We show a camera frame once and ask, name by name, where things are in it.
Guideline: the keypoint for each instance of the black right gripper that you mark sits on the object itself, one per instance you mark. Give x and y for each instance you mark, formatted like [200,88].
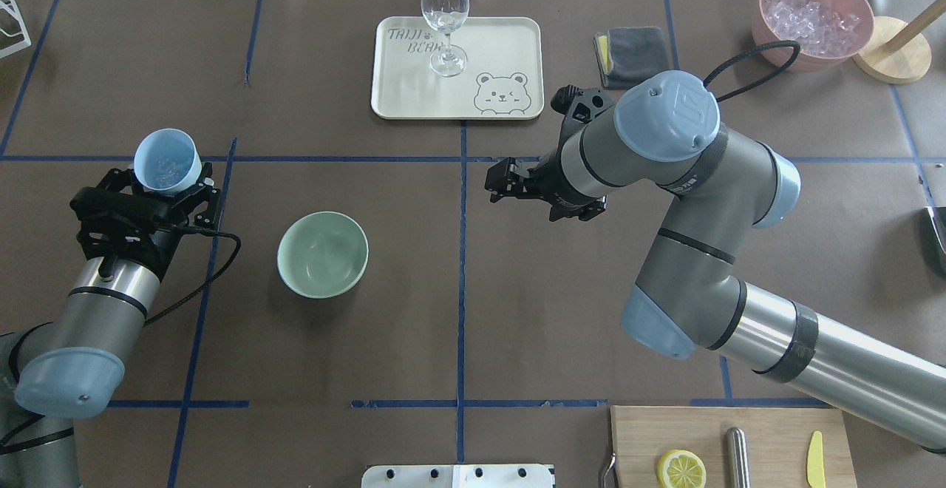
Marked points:
[554,175]

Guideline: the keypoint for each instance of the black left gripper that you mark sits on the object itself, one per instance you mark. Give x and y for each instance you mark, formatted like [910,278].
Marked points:
[137,245]

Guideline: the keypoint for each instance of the light blue cup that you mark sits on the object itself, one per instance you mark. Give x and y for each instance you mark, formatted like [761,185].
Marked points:
[167,162]

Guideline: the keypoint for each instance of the green bowl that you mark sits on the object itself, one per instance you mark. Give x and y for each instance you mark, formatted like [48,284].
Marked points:
[324,254]

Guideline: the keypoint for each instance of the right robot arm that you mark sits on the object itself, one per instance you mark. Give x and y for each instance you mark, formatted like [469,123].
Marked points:
[668,130]

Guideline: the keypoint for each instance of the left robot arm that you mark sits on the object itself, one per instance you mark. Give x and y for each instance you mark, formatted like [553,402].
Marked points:
[59,371]

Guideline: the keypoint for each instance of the pink bowl of ice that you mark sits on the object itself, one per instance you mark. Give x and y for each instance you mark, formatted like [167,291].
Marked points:
[829,31]

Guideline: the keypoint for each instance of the cream bear tray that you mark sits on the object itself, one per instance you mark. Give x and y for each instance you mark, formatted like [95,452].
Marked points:
[503,81]

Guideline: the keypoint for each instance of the grey yellow folded cloth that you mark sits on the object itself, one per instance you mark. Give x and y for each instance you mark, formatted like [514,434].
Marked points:
[629,55]

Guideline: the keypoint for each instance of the clear wine glass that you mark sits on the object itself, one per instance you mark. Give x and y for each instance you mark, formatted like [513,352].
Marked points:
[446,17]

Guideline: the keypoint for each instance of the lemon half slice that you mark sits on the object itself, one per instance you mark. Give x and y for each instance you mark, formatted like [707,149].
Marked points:
[681,468]

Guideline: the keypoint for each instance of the steel muddler black cap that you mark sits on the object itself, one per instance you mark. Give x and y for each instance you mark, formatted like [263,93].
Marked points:
[737,447]

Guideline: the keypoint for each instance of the wooden stand with base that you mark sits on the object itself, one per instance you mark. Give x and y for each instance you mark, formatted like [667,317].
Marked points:
[897,52]

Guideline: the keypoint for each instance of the yellow plastic knife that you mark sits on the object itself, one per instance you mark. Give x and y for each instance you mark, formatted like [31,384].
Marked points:
[815,467]

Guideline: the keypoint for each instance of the white wire cup rack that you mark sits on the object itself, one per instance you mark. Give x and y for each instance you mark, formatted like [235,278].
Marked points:
[14,32]

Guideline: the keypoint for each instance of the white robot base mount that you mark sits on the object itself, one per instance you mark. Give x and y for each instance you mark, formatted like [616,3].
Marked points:
[460,475]

